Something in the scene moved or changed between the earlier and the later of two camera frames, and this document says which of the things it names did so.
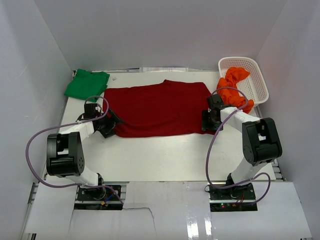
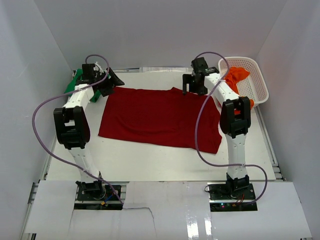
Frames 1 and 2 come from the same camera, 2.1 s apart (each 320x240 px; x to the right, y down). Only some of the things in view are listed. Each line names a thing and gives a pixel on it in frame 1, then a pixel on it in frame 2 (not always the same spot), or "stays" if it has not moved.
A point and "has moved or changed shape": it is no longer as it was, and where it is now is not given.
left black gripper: [112, 121] to [113, 81]
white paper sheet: [160, 69] stays
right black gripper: [205, 124] to [188, 79]
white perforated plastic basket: [251, 87] stays
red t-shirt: [163, 108] has moved or changed shape
